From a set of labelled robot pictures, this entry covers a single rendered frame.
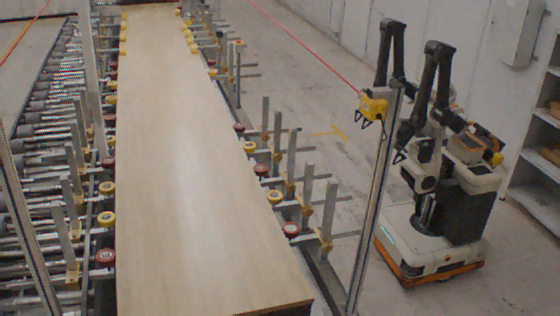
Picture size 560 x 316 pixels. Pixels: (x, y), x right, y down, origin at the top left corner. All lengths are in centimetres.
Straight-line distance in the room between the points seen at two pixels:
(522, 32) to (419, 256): 226
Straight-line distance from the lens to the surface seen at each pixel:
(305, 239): 202
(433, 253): 298
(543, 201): 423
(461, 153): 291
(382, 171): 146
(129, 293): 173
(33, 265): 144
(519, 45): 431
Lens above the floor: 216
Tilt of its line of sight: 31 degrees down
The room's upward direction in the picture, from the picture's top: 3 degrees clockwise
